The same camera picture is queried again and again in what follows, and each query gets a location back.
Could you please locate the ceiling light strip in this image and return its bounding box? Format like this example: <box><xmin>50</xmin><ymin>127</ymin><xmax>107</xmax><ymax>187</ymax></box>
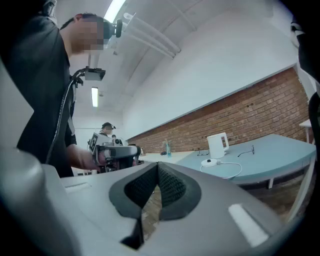
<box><xmin>91</xmin><ymin>86</ymin><xmax>99</xmax><ymax>108</ymax></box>
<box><xmin>103</xmin><ymin>0</ymin><xmax>127</xmax><ymax>23</ymax></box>

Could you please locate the white electric kettle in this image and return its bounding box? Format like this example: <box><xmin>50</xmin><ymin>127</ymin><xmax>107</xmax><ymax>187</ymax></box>
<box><xmin>206</xmin><ymin>132</ymin><xmax>230</xmax><ymax>160</ymax></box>

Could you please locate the grey shoulder strap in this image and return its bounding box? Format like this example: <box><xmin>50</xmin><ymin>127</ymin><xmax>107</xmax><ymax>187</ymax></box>
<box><xmin>41</xmin><ymin>0</ymin><xmax>59</xmax><ymax>20</ymax></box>

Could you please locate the black head-mounted camera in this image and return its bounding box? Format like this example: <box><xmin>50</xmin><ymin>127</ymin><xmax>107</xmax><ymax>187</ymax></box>
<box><xmin>103</xmin><ymin>18</ymin><xmax>124</xmax><ymax>40</ymax></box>

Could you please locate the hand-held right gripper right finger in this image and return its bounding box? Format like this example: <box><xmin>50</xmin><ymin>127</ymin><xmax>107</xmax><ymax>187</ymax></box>
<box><xmin>143</xmin><ymin>161</ymin><xmax>302</xmax><ymax>256</ymax></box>

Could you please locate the white ceiling pipe bundle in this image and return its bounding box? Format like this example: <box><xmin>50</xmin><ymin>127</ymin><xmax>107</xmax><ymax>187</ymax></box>
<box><xmin>122</xmin><ymin>11</ymin><xmax>182</xmax><ymax>60</ymax></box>

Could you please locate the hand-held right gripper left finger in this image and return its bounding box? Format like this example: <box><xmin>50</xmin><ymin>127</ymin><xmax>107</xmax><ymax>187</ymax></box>
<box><xmin>59</xmin><ymin>161</ymin><xmax>160</xmax><ymax>256</ymax></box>

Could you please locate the person's left forearm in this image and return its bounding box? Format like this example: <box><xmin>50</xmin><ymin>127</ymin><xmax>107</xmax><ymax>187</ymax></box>
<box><xmin>66</xmin><ymin>143</ymin><xmax>101</xmax><ymax>173</ymax></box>

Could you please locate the white table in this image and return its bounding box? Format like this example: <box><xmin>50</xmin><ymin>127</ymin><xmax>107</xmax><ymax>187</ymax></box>
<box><xmin>298</xmin><ymin>119</ymin><xmax>316</xmax><ymax>145</ymax></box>
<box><xmin>137</xmin><ymin>150</ymin><xmax>198</xmax><ymax>165</ymax></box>

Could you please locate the person's torso in black shirt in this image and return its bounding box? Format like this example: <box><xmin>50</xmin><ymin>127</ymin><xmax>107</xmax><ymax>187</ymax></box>
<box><xmin>4</xmin><ymin>12</ymin><xmax>78</xmax><ymax>178</ymax></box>

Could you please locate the black and white jacket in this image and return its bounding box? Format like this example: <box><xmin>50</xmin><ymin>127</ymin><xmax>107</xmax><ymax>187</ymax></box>
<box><xmin>289</xmin><ymin>9</ymin><xmax>320</xmax><ymax>83</ymax></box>

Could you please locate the clear bottle with blue liquid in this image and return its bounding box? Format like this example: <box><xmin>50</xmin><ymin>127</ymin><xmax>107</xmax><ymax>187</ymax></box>
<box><xmin>163</xmin><ymin>139</ymin><xmax>173</xmax><ymax>158</ymax></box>

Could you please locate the person's head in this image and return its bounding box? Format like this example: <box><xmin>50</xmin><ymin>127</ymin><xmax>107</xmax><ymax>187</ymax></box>
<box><xmin>59</xmin><ymin>12</ymin><xmax>112</xmax><ymax>55</ymax></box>

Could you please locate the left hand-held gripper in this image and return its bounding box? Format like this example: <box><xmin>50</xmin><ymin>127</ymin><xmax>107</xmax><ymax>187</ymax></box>
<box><xmin>87</xmin><ymin>131</ymin><xmax>143</xmax><ymax>174</ymax></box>

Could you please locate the black chest rig cable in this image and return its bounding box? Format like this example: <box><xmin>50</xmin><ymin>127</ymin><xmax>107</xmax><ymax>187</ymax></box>
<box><xmin>46</xmin><ymin>74</ymin><xmax>76</xmax><ymax>163</ymax></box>

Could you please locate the white power cable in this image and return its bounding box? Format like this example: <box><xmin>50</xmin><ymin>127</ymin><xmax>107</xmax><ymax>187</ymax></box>
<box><xmin>199</xmin><ymin>161</ymin><xmax>243</xmax><ymax>180</ymax></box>

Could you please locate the white round kettle base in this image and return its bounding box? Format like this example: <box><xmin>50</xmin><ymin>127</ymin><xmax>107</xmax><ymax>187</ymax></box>
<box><xmin>200</xmin><ymin>158</ymin><xmax>222</xmax><ymax>168</ymax></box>

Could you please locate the black monitor mount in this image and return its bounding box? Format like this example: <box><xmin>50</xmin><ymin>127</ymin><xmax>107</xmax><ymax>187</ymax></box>
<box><xmin>69</xmin><ymin>67</ymin><xmax>87</xmax><ymax>87</ymax></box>

